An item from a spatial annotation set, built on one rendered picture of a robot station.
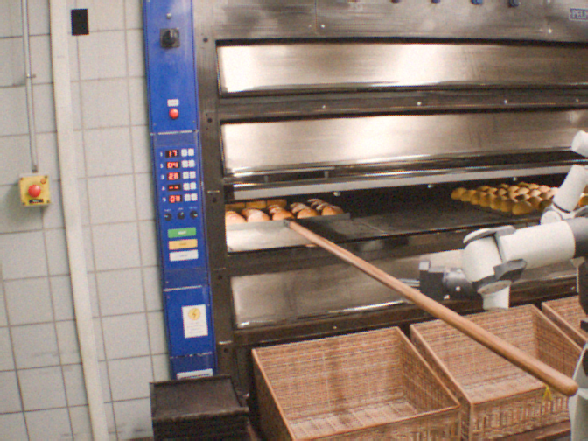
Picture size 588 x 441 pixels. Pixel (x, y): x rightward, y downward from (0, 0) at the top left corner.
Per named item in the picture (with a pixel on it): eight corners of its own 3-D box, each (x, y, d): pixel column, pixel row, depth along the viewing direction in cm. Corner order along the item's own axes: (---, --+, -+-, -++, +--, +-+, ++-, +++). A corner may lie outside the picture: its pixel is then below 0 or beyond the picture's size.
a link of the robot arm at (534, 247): (486, 282, 136) (581, 261, 137) (470, 225, 141) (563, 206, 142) (474, 297, 147) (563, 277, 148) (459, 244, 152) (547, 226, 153)
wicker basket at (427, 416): (254, 420, 233) (248, 347, 228) (398, 393, 249) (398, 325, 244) (294, 488, 187) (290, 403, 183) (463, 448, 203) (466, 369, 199)
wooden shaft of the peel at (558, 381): (580, 397, 105) (582, 381, 104) (566, 401, 104) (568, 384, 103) (296, 227, 267) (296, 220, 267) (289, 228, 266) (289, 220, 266)
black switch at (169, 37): (160, 47, 205) (158, 14, 203) (179, 46, 206) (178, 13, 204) (161, 46, 201) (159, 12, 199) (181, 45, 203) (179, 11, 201)
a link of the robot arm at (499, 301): (463, 305, 166) (507, 307, 162) (465, 264, 169) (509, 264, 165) (465, 311, 176) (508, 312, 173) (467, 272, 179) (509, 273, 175)
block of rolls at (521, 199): (448, 198, 328) (448, 187, 327) (526, 191, 341) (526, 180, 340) (518, 215, 271) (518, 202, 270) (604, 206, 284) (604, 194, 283)
